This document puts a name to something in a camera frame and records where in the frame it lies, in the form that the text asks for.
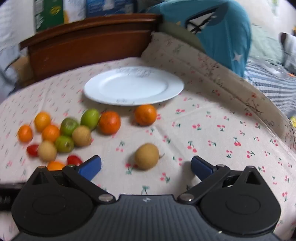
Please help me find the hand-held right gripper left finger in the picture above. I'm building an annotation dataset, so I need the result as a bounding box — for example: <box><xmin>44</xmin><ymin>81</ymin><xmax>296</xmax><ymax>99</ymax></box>
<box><xmin>28</xmin><ymin>155</ymin><xmax>116</xmax><ymax>205</ymax></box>

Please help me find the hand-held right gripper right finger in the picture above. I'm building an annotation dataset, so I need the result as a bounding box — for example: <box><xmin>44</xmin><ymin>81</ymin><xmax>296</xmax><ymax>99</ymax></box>
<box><xmin>177</xmin><ymin>156</ymin><xmax>270</xmax><ymax>204</ymax></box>

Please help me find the red cherry tomato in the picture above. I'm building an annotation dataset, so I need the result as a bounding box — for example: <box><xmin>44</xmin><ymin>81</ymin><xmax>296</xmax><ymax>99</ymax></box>
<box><xmin>26</xmin><ymin>145</ymin><xmax>40</xmax><ymax>157</ymax></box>
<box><xmin>67</xmin><ymin>155</ymin><xmax>83</xmax><ymax>166</ymax></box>

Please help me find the brown longan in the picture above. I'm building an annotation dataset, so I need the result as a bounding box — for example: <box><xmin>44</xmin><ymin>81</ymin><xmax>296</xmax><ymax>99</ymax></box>
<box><xmin>135</xmin><ymin>143</ymin><xmax>165</xmax><ymax>171</ymax></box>
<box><xmin>72</xmin><ymin>126</ymin><xmax>92</xmax><ymax>147</ymax></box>
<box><xmin>38</xmin><ymin>141</ymin><xmax>57</xmax><ymax>162</ymax></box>

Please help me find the small orange mandarin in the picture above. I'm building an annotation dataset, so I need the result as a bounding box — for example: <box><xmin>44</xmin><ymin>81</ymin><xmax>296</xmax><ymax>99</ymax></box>
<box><xmin>134</xmin><ymin>104</ymin><xmax>158</xmax><ymax>126</ymax></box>
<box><xmin>18</xmin><ymin>125</ymin><xmax>33</xmax><ymax>143</ymax></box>
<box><xmin>47</xmin><ymin>161</ymin><xmax>66</xmax><ymax>171</ymax></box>
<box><xmin>42</xmin><ymin>125</ymin><xmax>61</xmax><ymax>143</ymax></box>

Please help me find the green jujube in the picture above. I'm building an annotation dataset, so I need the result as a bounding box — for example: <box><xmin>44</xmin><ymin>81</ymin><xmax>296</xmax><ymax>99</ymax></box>
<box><xmin>60</xmin><ymin>118</ymin><xmax>79</xmax><ymax>137</ymax></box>
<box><xmin>55</xmin><ymin>136</ymin><xmax>75</xmax><ymax>153</ymax></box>
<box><xmin>80</xmin><ymin>109</ymin><xmax>100</xmax><ymax>131</ymax></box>

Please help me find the large orange mandarin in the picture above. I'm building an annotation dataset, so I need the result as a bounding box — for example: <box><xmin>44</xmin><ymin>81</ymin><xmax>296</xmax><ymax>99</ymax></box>
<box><xmin>98</xmin><ymin>111</ymin><xmax>121</xmax><ymax>135</ymax></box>

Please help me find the yellowish orange mandarin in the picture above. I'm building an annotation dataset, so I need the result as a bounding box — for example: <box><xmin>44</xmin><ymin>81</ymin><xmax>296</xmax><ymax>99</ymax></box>
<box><xmin>34</xmin><ymin>112</ymin><xmax>51</xmax><ymax>132</ymax></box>

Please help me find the white plate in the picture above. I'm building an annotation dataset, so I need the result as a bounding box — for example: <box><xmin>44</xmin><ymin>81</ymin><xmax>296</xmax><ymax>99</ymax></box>
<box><xmin>83</xmin><ymin>66</ymin><xmax>185</xmax><ymax>106</ymax></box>

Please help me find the cherry print bed sheet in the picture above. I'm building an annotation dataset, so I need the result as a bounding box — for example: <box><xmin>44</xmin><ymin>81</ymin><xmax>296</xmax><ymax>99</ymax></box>
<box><xmin>0</xmin><ymin>57</ymin><xmax>296</xmax><ymax>241</ymax></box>

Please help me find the striped blanket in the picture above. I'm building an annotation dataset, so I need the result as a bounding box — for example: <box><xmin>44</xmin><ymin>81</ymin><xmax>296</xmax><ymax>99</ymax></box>
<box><xmin>244</xmin><ymin>59</ymin><xmax>296</xmax><ymax>117</ymax></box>

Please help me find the beige floral cloth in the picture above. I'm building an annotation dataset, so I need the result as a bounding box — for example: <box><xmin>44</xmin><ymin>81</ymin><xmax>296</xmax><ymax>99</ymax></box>
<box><xmin>141</xmin><ymin>31</ymin><xmax>296</xmax><ymax>149</ymax></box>

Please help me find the wooden headboard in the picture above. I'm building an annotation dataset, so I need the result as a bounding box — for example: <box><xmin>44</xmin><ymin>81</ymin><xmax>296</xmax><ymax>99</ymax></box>
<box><xmin>20</xmin><ymin>13</ymin><xmax>163</xmax><ymax>82</ymax></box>

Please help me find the light blue cloth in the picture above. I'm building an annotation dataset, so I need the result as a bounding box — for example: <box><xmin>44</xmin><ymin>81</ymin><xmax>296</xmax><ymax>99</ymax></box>
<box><xmin>0</xmin><ymin>44</ymin><xmax>28</xmax><ymax>98</ymax></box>

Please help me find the olive green pillow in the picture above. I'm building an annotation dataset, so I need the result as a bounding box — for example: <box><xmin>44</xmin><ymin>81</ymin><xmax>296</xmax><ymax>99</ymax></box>
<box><xmin>159</xmin><ymin>22</ymin><xmax>204</xmax><ymax>52</ymax></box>

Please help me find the pale green quilt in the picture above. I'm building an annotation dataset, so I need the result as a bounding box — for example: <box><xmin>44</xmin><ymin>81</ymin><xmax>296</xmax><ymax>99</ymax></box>
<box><xmin>251</xmin><ymin>23</ymin><xmax>285</xmax><ymax>65</ymax></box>

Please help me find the white printed box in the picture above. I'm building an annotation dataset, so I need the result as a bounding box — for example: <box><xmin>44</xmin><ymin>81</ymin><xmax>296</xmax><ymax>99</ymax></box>
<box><xmin>63</xmin><ymin>0</ymin><xmax>87</xmax><ymax>24</ymax></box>

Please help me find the green cardboard box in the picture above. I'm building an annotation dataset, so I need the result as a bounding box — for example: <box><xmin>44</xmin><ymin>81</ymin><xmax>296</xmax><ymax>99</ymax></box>
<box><xmin>34</xmin><ymin>0</ymin><xmax>65</xmax><ymax>32</ymax></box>

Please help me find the blue printed box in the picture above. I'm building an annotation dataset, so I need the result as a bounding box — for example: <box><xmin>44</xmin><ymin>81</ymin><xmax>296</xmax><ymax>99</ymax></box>
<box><xmin>86</xmin><ymin>0</ymin><xmax>137</xmax><ymax>18</ymax></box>

